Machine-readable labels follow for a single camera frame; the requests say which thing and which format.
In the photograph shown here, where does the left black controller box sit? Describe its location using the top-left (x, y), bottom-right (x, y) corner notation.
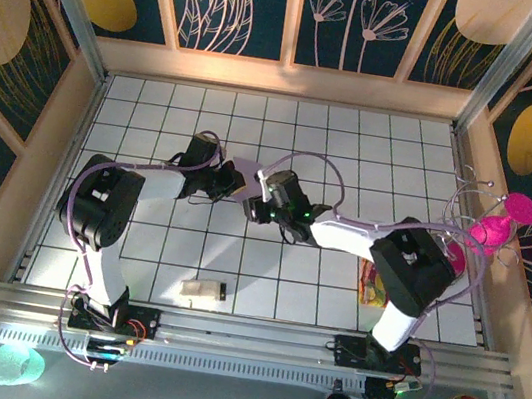
top-left (82, 332), bottom-right (133, 371)

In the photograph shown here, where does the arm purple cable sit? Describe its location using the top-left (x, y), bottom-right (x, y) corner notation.
top-left (223, 144), bottom-right (501, 399)
top-left (41, 110), bottom-right (231, 385)

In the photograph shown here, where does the right black controller box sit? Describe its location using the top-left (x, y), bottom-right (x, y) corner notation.
top-left (362, 371), bottom-right (424, 399)

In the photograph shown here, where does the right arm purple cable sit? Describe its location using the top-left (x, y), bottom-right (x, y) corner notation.
top-left (223, 144), bottom-right (501, 399)

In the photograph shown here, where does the black controller box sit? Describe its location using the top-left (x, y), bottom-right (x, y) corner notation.
top-left (362, 371), bottom-right (424, 399)
top-left (82, 332), bottom-right (133, 371)

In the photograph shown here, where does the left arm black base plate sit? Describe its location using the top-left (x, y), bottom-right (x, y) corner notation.
top-left (66, 293), bottom-right (164, 343)

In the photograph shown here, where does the wire stand with pink balls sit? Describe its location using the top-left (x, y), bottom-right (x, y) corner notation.
top-left (428, 161), bottom-right (532, 291)

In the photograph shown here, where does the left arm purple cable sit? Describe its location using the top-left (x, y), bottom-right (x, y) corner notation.
top-left (41, 110), bottom-right (231, 385)

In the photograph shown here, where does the colourful candy bag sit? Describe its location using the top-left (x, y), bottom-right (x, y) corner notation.
top-left (353, 257), bottom-right (397, 310)

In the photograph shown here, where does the translucent green cup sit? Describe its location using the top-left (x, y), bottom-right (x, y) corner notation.
top-left (0, 342), bottom-right (50, 394)

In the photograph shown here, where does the small white packet black clip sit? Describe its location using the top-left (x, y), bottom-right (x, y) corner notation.
top-left (178, 274), bottom-right (230, 305)

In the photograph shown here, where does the aluminium frame post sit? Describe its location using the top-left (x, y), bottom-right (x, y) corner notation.
top-left (5, 0), bottom-right (122, 87)
top-left (450, 0), bottom-right (532, 145)

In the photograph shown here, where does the aluminium mounting rail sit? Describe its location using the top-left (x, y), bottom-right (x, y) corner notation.
top-left (0, 272), bottom-right (524, 399)

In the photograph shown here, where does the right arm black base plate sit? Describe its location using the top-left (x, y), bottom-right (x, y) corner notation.
top-left (329, 332), bottom-right (426, 380)

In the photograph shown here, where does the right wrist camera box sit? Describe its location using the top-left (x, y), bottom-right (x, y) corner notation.
top-left (252, 167), bottom-right (277, 202)

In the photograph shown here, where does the white slotted cable duct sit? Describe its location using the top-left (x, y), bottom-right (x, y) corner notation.
top-left (0, 318), bottom-right (370, 399)

